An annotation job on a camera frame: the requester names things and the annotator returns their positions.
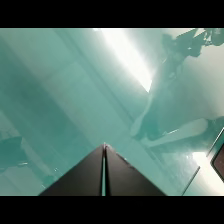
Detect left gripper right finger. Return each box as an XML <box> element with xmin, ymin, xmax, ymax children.
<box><xmin>104</xmin><ymin>143</ymin><xmax>167</xmax><ymax>197</ymax></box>

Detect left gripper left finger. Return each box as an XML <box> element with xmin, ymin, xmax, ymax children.
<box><xmin>38</xmin><ymin>143</ymin><xmax>105</xmax><ymax>197</ymax></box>

